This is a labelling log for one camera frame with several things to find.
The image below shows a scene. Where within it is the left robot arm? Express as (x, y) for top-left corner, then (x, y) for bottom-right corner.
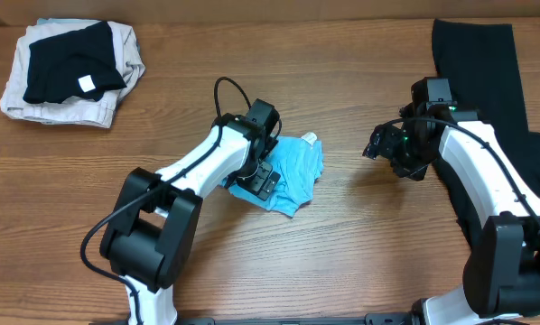
(94, 109), (282, 324)

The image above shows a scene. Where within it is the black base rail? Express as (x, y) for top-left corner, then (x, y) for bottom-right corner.
(175, 312), (423, 325)

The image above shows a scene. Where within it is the light blue t-shirt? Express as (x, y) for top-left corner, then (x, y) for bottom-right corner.
(228, 132), (324, 218)

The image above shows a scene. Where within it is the folded beige garment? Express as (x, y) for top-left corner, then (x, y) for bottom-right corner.
(0, 19), (145, 128)

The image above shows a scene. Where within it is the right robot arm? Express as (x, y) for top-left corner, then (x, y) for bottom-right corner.
(363, 105), (540, 324)

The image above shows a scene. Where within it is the folded black garment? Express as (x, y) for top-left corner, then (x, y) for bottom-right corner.
(23, 22), (126, 104)

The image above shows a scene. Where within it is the black garment on right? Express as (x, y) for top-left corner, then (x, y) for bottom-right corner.
(430, 18), (540, 249)

